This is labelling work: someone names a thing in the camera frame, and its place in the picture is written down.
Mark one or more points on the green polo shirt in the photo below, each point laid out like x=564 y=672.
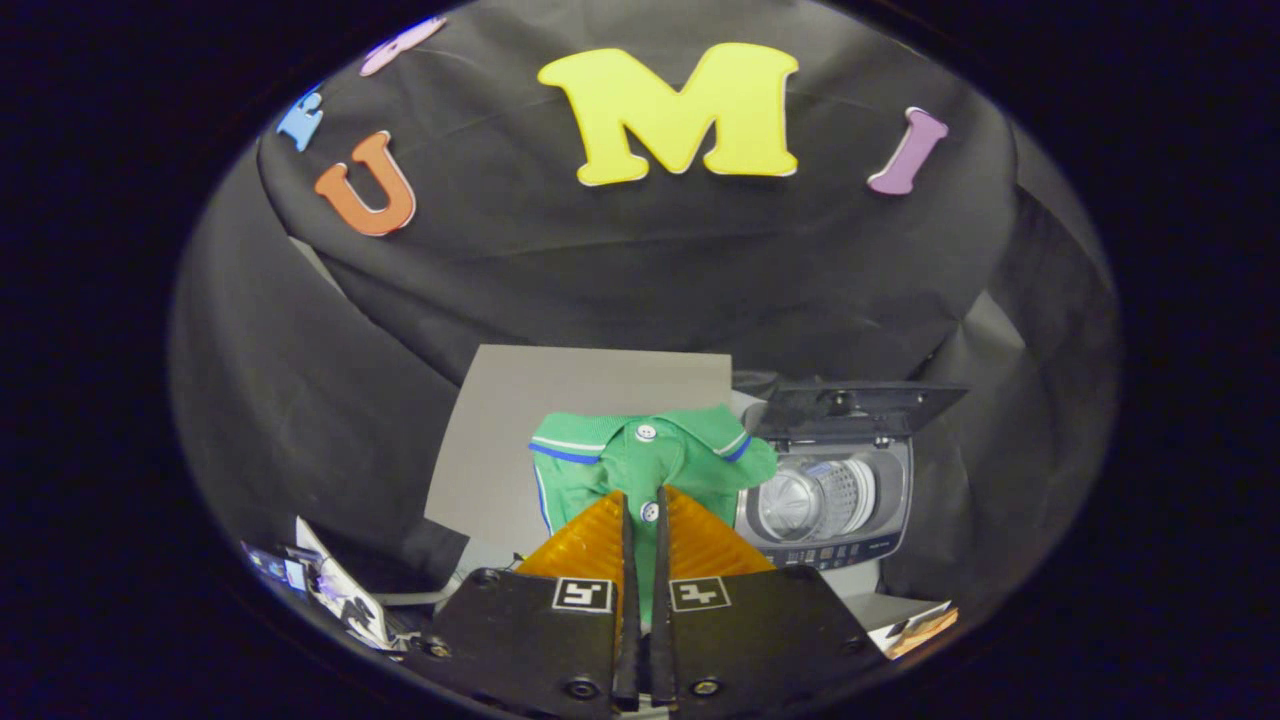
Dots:
x=680 y=460

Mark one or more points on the white printed paper clutter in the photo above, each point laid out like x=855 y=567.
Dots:
x=345 y=600

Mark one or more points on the grey flat board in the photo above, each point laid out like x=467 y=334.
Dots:
x=520 y=420

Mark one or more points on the brown and white paper item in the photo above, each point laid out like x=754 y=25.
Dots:
x=915 y=630

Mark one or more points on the grey washing machine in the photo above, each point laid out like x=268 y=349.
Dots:
x=885 y=500

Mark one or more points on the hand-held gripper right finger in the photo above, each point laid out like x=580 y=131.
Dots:
x=760 y=640

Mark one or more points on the black backdrop cloth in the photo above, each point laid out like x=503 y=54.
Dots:
x=600 y=260

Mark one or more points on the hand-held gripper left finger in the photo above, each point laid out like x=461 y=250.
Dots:
x=520 y=640

